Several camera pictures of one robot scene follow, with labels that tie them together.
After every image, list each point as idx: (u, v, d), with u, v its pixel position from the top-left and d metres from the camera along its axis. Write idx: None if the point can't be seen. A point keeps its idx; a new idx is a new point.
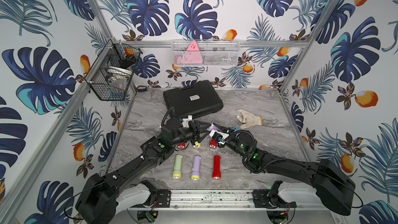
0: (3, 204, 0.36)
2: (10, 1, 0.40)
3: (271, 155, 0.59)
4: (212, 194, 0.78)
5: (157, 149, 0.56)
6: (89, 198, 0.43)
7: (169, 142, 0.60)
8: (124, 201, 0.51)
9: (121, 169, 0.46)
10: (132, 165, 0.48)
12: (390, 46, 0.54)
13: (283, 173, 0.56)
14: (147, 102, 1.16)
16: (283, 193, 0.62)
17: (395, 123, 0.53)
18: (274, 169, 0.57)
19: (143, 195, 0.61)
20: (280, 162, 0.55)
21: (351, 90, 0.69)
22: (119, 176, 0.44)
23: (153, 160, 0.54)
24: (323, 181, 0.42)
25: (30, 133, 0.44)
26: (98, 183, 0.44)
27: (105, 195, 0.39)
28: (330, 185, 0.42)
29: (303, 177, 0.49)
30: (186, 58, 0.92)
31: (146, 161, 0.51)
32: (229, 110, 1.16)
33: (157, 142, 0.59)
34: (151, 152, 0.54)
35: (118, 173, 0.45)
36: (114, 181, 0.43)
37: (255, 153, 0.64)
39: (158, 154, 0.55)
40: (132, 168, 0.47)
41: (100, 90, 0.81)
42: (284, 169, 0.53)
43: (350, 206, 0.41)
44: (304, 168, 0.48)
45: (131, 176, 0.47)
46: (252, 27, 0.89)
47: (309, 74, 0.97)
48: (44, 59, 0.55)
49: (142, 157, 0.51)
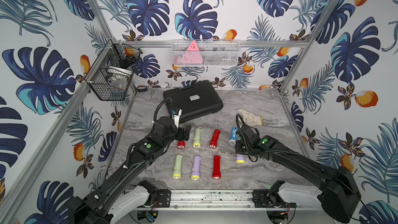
0: (3, 204, 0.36)
2: (10, 1, 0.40)
3: (283, 146, 0.55)
4: (212, 194, 0.78)
5: (143, 151, 0.51)
6: (77, 220, 0.41)
7: (159, 139, 0.55)
8: (121, 210, 0.51)
9: (104, 185, 0.42)
10: (115, 178, 0.44)
12: (390, 46, 0.54)
13: (290, 166, 0.52)
14: (147, 102, 1.16)
16: (282, 192, 0.63)
17: (395, 123, 0.53)
18: (282, 160, 0.54)
19: (141, 198, 0.61)
20: (292, 155, 0.51)
21: (351, 90, 0.69)
22: (102, 194, 0.41)
23: (139, 166, 0.49)
24: (336, 187, 0.40)
25: (29, 134, 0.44)
26: (82, 206, 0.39)
27: (90, 219, 0.37)
28: (342, 194, 0.40)
29: (314, 177, 0.46)
30: (186, 58, 0.92)
31: (131, 169, 0.46)
32: (229, 109, 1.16)
33: (142, 143, 0.53)
34: (136, 157, 0.49)
35: (100, 191, 0.41)
36: (97, 201, 0.39)
37: (265, 138, 0.60)
39: (144, 157, 0.49)
40: (114, 183, 0.43)
41: (100, 90, 0.81)
42: (293, 164, 0.51)
43: (350, 215, 0.40)
44: (317, 169, 0.45)
45: (116, 191, 0.44)
46: (252, 27, 0.89)
47: (309, 74, 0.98)
48: (44, 59, 0.55)
49: (125, 167, 0.46)
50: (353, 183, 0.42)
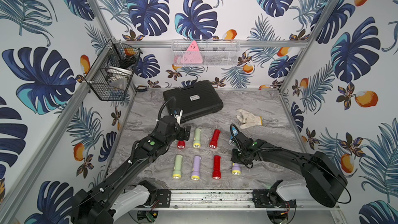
0: (3, 204, 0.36)
2: (10, 1, 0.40)
3: (268, 143, 0.62)
4: (212, 194, 0.78)
5: (147, 147, 0.52)
6: (81, 213, 0.41)
7: (162, 137, 0.57)
8: (122, 207, 0.51)
9: (109, 179, 0.43)
10: (120, 172, 0.45)
12: (390, 46, 0.54)
13: (277, 162, 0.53)
14: (147, 102, 1.16)
16: (280, 189, 0.63)
17: (395, 123, 0.53)
18: (270, 157, 0.59)
19: (142, 197, 0.61)
20: (276, 151, 0.56)
21: (351, 90, 0.69)
22: (107, 187, 0.42)
23: (143, 162, 0.50)
24: (312, 170, 0.43)
25: (29, 134, 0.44)
26: (86, 198, 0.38)
27: (95, 211, 0.37)
28: (319, 175, 0.43)
29: (295, 165, 0.50)
30: (186, 58, 0.92)
31: (135, 165, 0.47)
32: (229, 109, 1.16)
33: (146, 140, 0.54)
34: (141, 153, 0.50)
35: (105, 184, 0.42)
36: (102, 194, 0.40)
37: (254, 141, 0.67)
39: (148, 153, 0.51)
40: (119, 177, 0.44)
41: (100, 90, 0.81)
42: (279, 157, 0.55)
43: (335, 198, 0.42)
44: (297, 157, 0.49)
45: (121, 184, 0.44)
46: (252, 27, 0.89)
47: (309, 74, 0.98)
48: (44, 59, 0.55)
49: (130, 162, 0.47)
50: (332, 166, 0.45)
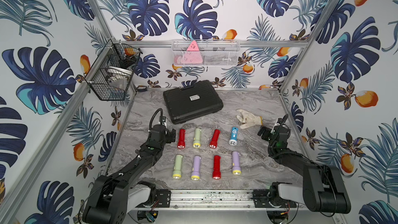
0: (3, 205, 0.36)
2: (10, 1, 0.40)
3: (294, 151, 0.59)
4: (212, 194, 0.78)
5: (148, 151, 0.61)
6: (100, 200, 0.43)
7: (157, 142, 0.67)
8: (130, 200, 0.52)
9: (125, 167, 0.50)
10: (133, 163, 0.52)
12: (390, 46, 0.54)
13: (291, 165, 0.59)
14: (147, 102, 1.16)
16: (281, 185, 0.65)
17: (395, 123, 0.53)
18: (288, 159, 0.61)
19: (144, 192, 0.62)
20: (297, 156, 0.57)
21: (351, 90, 0.69)
22: (126, 172, 0.47)
23: (150, 157, 0.59)
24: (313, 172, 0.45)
25: (29, 133, 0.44)
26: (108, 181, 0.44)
27: (120, 187, 0.41)
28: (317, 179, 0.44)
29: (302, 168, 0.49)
30: (186, 58, 0.92)
31: (143, 159, 0.56)
32: (229, 109, 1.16)
33: (146, 146, 0.64)
34: (145, 153, 0.59)
35: (123, 170, 0.48)
36: (123, 177, 0.45)
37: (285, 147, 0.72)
39: (152, 153, 0.61)
40: (134, 164, 0.52)
41: (100, 90, 0.81)
42: (294, 159, 0.57)
43: (320, 204, 0.42)
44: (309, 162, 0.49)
45: (137, 169, 0.52)
46: (252, 27, 0.89)
47: (309, 74, 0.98)
48: (44, 59, 0.55)
49: (139, 157, 0.56)
50: (339, 182, 0.44)
